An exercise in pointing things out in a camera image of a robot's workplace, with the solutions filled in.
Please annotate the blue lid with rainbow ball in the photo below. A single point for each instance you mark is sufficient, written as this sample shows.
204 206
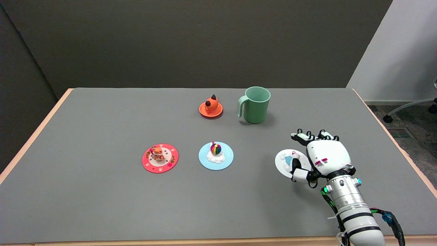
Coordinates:
225 157

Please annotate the green plastic mug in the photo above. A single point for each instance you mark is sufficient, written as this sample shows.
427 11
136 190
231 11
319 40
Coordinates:
256 111

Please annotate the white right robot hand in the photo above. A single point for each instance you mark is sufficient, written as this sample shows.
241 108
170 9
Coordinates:
327 153

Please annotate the orange lid with cat ears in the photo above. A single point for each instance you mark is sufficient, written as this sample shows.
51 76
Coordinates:
211 108

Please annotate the red lid with figure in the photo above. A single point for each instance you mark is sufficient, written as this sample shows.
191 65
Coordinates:
169 164

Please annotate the floor vent grille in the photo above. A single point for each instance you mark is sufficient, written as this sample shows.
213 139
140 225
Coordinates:
400 133

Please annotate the white lid with bear figure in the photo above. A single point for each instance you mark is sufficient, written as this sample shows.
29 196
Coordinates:
282 165

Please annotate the grey office chair base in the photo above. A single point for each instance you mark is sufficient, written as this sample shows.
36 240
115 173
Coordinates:
409 104

